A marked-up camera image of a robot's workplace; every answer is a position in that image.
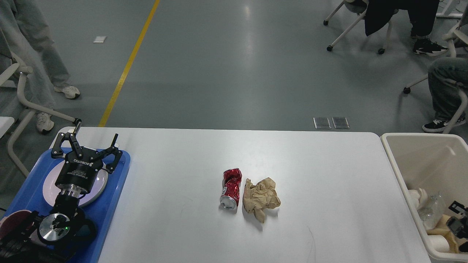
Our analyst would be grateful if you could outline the white chair base far right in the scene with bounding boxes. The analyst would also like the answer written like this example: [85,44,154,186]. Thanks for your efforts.
[403,22,468,134]

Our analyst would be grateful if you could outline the beige plastic bin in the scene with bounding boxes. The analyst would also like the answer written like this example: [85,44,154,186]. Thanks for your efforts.
[381,133,468,263]

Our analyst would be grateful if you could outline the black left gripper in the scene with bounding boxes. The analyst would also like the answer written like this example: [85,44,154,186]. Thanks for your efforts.
[51,121,123,195]

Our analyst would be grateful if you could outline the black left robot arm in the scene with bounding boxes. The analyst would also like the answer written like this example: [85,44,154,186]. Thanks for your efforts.
[1,124,130,263]

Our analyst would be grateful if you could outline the pink mug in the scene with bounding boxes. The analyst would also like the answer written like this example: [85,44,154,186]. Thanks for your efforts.
[0,210,41,246]

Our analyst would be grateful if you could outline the grey office chair left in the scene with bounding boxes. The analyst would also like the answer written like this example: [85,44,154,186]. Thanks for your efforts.
[0,52,83,178]

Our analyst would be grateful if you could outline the blue plastic tray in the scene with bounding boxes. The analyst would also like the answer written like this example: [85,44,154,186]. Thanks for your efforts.
[4,149,131,263]

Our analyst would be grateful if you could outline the metal floor socket plates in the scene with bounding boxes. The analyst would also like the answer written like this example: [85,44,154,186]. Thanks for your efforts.
[313,117,350,129]

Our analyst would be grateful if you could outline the person in black seated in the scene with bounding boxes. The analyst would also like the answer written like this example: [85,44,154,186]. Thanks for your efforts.
[365,0,448,56]

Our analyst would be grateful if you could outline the brown paper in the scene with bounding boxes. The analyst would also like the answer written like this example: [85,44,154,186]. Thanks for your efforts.
[242,178,281,224]

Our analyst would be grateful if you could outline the person in blue jeans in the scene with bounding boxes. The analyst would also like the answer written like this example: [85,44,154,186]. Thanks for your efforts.
[422,57,468,133]

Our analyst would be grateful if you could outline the green plate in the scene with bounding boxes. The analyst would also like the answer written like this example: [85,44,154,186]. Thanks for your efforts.
[79,185,106,207]

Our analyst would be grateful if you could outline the pink plate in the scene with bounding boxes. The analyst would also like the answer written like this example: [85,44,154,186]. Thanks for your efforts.
[42,160,108,206]

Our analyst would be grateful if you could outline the crushed red soda can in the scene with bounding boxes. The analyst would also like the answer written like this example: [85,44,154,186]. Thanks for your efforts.
[219,168,242,210]

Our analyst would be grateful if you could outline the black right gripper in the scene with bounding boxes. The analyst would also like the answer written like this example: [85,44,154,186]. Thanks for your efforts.
[446,201,468,240]

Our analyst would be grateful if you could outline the aluminium foil sheet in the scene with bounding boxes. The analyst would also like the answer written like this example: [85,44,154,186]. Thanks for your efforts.
[417,193,446,230]

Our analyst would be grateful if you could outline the dark blue mug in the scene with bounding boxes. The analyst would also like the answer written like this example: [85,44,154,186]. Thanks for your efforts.
[68,218,97,252]

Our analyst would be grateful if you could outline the white side table corner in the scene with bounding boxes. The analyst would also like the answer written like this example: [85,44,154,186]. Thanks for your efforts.
[0,117,15,138]

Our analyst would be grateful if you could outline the person in grey trousers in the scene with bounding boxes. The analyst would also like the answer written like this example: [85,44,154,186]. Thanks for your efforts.
[0,0,81,134]

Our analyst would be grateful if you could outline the brown paper bag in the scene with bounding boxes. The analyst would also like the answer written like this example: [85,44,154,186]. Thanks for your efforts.
[426,215,460,254]

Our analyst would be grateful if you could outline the white chair right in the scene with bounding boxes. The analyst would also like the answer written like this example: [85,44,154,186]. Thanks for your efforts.
[323,0,393,55]

